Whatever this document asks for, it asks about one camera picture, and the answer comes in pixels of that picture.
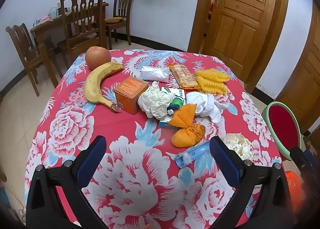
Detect green blue small bottle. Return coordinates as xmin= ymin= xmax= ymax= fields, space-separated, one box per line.
xmin=167 ymin=97 xmax=184 ymax=115

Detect red green trash bin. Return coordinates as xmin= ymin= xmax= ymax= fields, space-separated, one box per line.
xmin=262 ymin=101 xmax=302 ymax=161

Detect wooden door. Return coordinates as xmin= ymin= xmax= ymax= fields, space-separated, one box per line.
xmin=203 ymin=0 xmax=276 ymax=82
xmin=276 ymin=5 xmax=320 ymax=134

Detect orange plastic stool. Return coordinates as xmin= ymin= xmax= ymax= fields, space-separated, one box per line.
xmin=285 ymin=170 xmax=303 ymax=213

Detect orange cardboard box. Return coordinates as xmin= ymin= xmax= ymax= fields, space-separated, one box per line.
xmin=113 ymin=77 xmax=149 ymax=115

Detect red floral tablecloth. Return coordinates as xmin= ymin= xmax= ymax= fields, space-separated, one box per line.
xmin=24 ymin=50 xmax=281 ymax=228

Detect yellow foam fruit net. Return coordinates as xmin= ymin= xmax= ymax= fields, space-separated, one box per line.
xmin=195 ymin=69 xmax=231 ymax=95

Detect left wooden chair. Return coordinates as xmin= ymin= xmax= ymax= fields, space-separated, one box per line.
xmin=5 ymin=23 xmax=60 ymax=97

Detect orange mesh cloth bundle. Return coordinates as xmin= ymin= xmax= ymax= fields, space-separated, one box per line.
xmin=168 ymin=104 xmax=206 ymax=148

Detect white paper ball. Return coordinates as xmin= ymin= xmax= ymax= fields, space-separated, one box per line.
xmin=138 ymin=81 xmax=175 ymax=120

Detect wooden chair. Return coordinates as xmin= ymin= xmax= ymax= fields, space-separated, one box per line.
xmin=5 ymin=23 xmax=60 ymax=97
xmin=58 ymin=0 xmax=107 ymax=63
xmin=106 ymin=0 xmax=133 ymax=50

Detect wooden dining table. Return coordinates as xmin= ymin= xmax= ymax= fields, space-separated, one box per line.
xmin=30 ymin=2 xmax=110 ymax=52

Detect white tissue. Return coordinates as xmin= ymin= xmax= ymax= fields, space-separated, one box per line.
xmin=223 ymin=133 xmax=253 ymax=161

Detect yellow banana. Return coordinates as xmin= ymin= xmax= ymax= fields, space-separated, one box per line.
xmin=84 ymin=62 xmax=123 ymax=113

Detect far wooden chair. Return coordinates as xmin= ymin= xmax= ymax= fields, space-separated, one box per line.
xmin=106 ymin=0 xmax=133 ymax=50

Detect white plastic packet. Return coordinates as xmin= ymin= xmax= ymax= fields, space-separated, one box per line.
xmin=139 ymin=66 xmax=170 ymax=83

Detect white socks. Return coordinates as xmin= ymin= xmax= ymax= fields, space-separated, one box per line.
xmin=186 ymin=91 xmax=229 ymax=124

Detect orange cracker packet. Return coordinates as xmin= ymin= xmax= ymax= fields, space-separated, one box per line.
xmin=169 ymin=64 xmax=200 ymax=90

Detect red apple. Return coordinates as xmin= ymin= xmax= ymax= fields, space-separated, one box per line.
xmin=85 ymin=46 xmax=111 ymax=70

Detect near wooden chair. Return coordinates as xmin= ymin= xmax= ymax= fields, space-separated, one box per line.
xmin=58 ymin=0 xmax=107 ymax=63

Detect yellow seat cushion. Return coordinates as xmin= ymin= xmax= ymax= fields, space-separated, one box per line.
xmin=105 ymin=17 xmax=124 ymax=24

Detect white green medicine box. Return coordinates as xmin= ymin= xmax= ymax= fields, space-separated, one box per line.
xmin=159 ymin=87 xmax=186 ymax=128

